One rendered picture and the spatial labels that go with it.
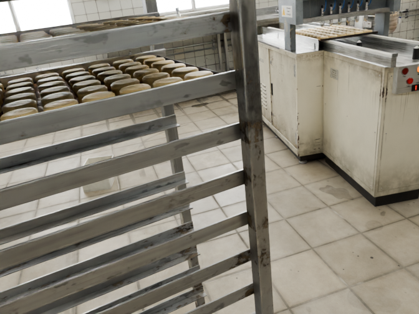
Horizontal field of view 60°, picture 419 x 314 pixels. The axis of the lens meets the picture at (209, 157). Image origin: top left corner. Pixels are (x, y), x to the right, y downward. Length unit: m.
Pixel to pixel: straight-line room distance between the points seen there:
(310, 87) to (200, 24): 2.13
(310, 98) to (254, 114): 2.09
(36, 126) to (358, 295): 1.56
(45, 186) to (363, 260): 1.67
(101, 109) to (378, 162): 1.86
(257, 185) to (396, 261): 1.44
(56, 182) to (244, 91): 0.31
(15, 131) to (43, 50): 0.11
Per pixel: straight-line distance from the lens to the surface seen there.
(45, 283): 1.17
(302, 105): 2.68
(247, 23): 0.58
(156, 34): 0.55
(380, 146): 2.20
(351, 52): 2.34
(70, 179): 0.57
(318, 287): 1.83
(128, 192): 1.07
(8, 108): 0.64
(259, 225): 0.70
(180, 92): 0.57
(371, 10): 2.82
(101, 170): 0.57
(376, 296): 1.84
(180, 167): 1.10
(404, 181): 2.39
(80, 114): 0.54
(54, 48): 0.53
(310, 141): 2.80
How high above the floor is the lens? 1.28
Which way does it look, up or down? 24 degrees down
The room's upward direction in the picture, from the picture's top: 7 degrees counter-clockwise
